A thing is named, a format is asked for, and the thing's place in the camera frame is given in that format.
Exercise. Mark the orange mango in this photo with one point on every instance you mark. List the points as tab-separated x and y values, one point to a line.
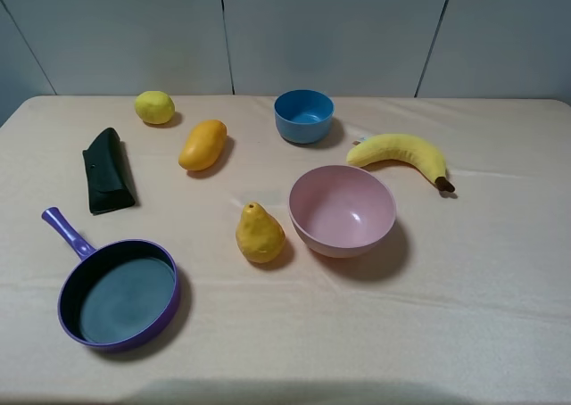
203	146

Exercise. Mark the yellow pear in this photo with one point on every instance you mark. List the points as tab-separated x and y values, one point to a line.
259	237

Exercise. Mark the pink plastic bowl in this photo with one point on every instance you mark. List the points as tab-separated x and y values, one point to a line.
341	211

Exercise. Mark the blue plastic bowl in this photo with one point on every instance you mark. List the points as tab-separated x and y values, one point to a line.
303	116

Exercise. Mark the yellow plush banana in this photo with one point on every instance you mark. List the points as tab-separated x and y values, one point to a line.
406	148

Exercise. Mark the yellow lemon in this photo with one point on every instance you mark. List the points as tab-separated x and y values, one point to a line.
154	107

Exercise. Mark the black glasses case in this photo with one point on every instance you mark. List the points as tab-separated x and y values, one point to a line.
108	188

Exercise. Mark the purple frying pan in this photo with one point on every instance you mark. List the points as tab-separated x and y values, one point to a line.
120	296

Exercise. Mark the cream tablecloth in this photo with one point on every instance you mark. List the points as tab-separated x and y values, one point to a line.
466	301

